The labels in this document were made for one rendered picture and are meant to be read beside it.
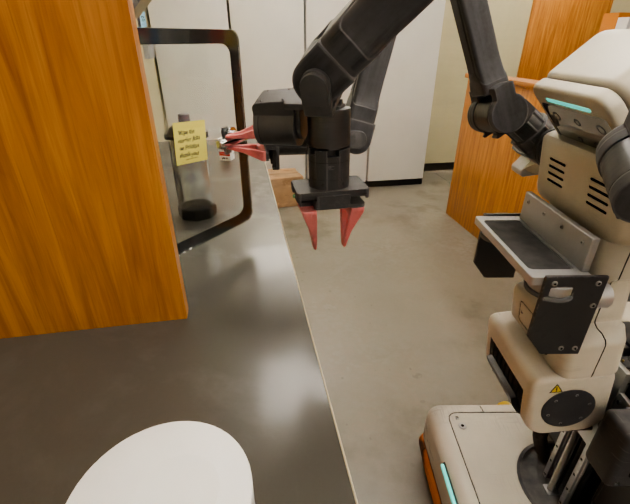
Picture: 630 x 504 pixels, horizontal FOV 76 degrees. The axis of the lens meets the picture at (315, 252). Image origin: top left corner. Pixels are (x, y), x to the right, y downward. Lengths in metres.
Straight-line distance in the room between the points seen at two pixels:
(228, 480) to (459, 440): 1.15
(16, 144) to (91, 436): 0.39
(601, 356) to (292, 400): 0.59
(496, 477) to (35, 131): 1.33
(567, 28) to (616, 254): 4.70
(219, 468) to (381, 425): 1.45
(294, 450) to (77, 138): 0.49
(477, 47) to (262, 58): 3.00
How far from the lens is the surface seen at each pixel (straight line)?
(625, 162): 0.58
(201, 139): 0.83
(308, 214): 0.55
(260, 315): 0.73
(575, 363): 0.91
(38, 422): 0.66
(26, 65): 0.65
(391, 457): 1.70
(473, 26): 0.92
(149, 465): 0.37
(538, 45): 5.25
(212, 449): 0.36
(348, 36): 0.47
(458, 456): 1.40
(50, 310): 0.78
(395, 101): 4.09
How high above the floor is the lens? 1.38
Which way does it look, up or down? 28 degrees down
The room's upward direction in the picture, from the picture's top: straight up
